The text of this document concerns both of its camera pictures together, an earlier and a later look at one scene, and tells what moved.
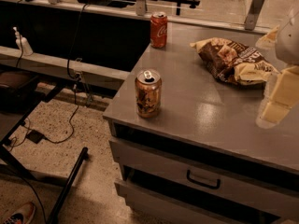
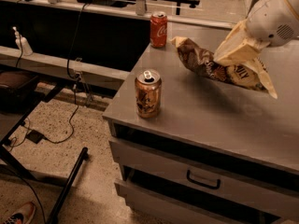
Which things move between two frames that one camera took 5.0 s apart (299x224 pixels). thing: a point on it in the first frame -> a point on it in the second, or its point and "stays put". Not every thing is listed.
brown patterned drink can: [148, 89] stays put
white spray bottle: [22, 43] stays put
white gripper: [289, 42] -> [271, 20]
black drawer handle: [202, 183] stays put
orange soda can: [159, 24] stays put
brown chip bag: [234, 63] -> [250, 73]
